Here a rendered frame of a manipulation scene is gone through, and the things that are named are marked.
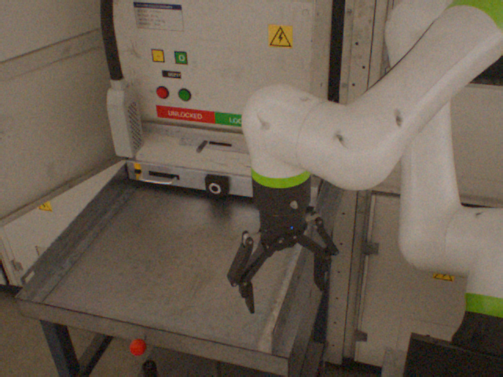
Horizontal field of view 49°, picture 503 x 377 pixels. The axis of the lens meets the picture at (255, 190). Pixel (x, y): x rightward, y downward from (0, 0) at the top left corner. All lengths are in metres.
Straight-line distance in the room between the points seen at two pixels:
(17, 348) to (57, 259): 1.10
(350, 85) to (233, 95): 0.32
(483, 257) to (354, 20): 0.69
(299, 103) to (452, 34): 0.26
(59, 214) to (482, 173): 1.44
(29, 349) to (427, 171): 1.78
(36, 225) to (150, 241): 0.93
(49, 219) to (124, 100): 0.93
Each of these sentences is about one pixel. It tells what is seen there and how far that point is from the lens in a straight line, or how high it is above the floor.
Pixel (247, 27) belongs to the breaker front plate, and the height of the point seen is 1.32.
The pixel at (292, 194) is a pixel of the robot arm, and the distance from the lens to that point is 0.83.
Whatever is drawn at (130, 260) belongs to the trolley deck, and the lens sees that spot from 1.36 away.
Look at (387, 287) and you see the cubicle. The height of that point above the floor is 0.45.
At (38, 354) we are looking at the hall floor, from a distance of 2.40.
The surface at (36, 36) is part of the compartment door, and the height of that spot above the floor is 1.27.
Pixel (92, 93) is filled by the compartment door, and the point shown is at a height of 1.07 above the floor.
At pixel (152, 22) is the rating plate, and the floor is 1.32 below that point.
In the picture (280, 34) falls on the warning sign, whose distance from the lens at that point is 1.27.
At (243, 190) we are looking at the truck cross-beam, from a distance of 1.48.
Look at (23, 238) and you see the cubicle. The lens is 2.36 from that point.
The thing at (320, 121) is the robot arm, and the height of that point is 1.39.
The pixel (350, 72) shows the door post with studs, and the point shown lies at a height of 1.15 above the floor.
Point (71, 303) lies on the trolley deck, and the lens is 1.30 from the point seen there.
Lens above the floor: 1.72
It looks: 35 degrees down
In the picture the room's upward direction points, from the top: 2 degrees counter-clockwise
